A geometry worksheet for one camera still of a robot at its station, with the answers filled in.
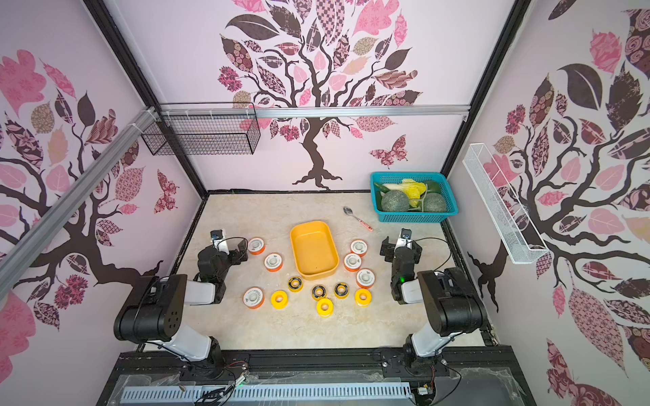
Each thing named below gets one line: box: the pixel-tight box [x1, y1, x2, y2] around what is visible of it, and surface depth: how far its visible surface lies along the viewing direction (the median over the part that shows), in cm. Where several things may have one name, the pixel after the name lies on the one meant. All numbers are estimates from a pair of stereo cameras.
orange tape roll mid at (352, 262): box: [343, 252, 363, 273], surface depth 97 cm
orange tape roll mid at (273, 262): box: [264, 252, 284, 274], surface depth 97 cm
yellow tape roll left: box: [269, 290, 289, 311], surface depth 87 cm
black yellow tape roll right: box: [333, 282, 350, 301], surface depth 89 cm
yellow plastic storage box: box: [289, 220, 340, 281], surface depth 101 cm
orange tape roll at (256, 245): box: [247, 235, 266, 256], surface depth 102 cm
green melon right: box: [423, 192, 447, 213], surface depth 104 cm
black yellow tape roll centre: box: [311, 284, 328, 302], surface depth 89 cm
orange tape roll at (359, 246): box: [349, 238, 369, 258], surface depth 101 cm
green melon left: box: [380, 190, 411, 213], surface depth 103 cm
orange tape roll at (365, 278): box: [355, 268, 376, 290], surface depth 92 cm
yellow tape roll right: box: [354, 288, 373, 308], surface depth 88 cm
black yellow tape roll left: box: [287, 275, 304, 294], surface depth 91 cm
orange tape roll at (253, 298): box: [242, 285, 265, 310], surface depth 87 cm
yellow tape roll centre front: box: [316, 297, 335, 319], surface depth 85 cm
